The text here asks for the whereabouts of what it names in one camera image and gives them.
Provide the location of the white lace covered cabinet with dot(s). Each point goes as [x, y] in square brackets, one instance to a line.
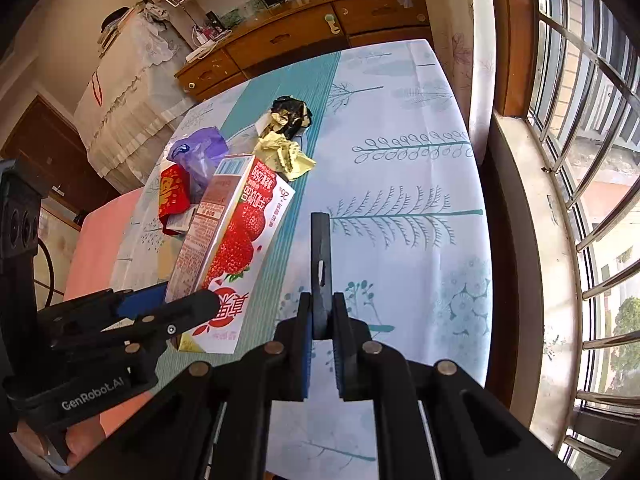
[133, 102]

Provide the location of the white power strip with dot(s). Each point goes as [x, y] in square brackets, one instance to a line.
[207, 47]

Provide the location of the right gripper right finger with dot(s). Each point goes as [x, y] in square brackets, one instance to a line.
[433, 421]

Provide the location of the dark wooden door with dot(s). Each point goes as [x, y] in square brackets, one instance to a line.
[44, 138]

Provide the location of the pink chair cushion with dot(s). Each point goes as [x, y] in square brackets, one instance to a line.
[98, 245]

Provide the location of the beige curtain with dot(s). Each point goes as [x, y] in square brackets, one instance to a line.
[464, 37]

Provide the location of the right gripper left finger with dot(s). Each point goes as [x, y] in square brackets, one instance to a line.
[210, 421]

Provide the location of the patterned teal white tablecloth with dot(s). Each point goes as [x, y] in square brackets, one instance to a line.
[395, 171]

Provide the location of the black gold wrapper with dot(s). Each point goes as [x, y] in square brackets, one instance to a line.
[287, 116]

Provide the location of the person's left hand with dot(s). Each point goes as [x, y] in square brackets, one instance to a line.
[77, 441]

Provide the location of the window with metal bars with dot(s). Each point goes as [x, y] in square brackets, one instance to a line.
[585, 111]

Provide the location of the red envelope packet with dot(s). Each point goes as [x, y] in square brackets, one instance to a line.
[174, 194]

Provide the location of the purple plastic bag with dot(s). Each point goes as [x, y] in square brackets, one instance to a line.
[199, 154]

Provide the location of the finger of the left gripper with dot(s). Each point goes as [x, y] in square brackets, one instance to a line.
[143, 301]
[170, 319]

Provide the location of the strawberry milk carton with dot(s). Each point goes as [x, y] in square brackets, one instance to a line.
[225, 247]

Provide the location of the yellow wrapper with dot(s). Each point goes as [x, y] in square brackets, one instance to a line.
[283, 156]

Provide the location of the black clip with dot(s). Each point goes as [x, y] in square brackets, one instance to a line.
[321, 275]

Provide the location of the wooden desk with drawers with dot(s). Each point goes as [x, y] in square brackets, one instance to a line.
[296, 31]

